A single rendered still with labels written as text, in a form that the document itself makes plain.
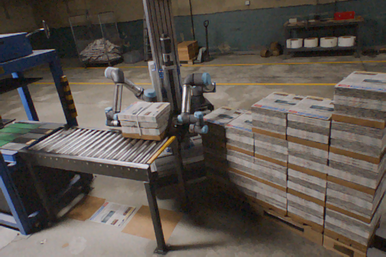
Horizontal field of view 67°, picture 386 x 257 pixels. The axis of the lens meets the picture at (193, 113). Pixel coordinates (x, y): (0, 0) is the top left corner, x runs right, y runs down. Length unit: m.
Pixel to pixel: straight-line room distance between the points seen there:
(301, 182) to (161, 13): 1.99
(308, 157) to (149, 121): 1.24
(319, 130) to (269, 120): 0.36
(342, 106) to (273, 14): 7.10
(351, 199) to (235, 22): 7.47
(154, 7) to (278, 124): 1.65
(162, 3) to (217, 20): 6.34
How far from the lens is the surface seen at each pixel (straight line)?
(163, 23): 3.06
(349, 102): 1.97
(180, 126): 2.55
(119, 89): 2.78
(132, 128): 2.56
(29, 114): 3.88
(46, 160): 2.81
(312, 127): 2.12
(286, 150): 2.29
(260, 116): 2.28
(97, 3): 11.39
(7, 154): 3.07
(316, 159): 2.22
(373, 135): 2.01
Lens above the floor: 1.90
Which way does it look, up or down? 22 degrees down
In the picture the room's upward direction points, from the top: 7 degrees counter-clockwise
